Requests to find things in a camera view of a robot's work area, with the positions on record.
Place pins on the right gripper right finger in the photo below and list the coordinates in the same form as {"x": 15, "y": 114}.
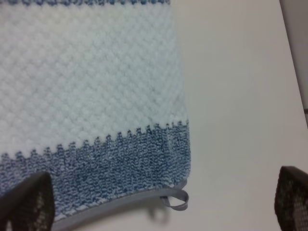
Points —
{"x": 291, "y": 199}

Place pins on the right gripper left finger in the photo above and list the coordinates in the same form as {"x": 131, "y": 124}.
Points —
{"x": 29, "y": 206}

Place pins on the blue white striped towel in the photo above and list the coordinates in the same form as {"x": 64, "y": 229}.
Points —
{"x": 91, "y": 92}

